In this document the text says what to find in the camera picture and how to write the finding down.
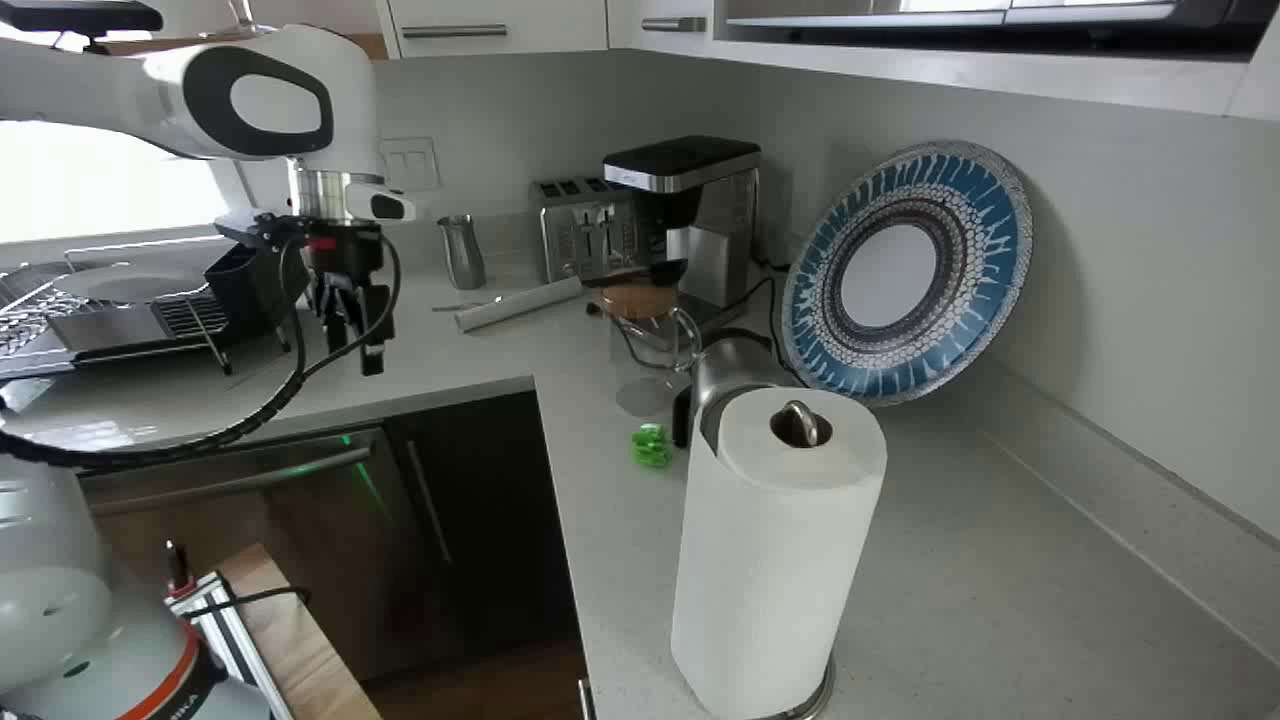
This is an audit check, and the steel lower cabinet handle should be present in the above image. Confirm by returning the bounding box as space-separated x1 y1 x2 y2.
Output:
404 436 459 571

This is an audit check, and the glass steel kettle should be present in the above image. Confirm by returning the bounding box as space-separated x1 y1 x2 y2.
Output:
436 213 493 295

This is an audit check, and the silver toaster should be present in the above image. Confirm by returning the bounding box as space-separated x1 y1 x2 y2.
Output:
0 255 233 391

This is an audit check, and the stainless steel toaster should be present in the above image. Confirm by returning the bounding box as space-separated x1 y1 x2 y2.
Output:
530 172 655 285

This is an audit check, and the thin white stick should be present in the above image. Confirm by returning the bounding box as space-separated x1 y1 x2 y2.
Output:
448 272 592 335

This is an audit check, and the long steel oven handle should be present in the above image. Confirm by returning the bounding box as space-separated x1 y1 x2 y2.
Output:
79 446 379 521

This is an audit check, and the clear wine glass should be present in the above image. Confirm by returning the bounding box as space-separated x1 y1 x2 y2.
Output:
606 310 702 421

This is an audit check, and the steel cabinet handle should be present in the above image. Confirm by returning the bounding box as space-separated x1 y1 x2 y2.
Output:
397 22 515 46
404 436 459 571
635 13 712 42

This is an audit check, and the brown round lid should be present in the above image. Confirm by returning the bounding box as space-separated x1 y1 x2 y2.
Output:
592 282 682 328

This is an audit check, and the white framed box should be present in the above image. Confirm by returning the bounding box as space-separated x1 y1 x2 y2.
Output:
161 538 299 720

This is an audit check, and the black steel coffeemaker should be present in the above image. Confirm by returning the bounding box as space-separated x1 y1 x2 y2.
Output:
599 134 769 321

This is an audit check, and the steel upper cabinet handle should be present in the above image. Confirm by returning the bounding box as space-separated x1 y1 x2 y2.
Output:
635 13 712 42
397 22 515 46

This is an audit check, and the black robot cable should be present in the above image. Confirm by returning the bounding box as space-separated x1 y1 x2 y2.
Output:
0 216 404 474

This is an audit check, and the blue white patterned plate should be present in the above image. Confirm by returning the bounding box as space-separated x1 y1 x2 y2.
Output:
771 137 1040 412

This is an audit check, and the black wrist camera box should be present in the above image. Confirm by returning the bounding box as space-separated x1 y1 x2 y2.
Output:
205 238 308 340

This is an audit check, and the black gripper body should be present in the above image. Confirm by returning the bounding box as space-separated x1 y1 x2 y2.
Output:
299 219 400 303

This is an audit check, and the white wall outlet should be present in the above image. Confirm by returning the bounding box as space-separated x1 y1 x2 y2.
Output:
375 128 448 201

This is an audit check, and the green plastic citrus reamer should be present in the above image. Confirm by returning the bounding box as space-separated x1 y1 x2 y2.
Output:
628 421 674 474

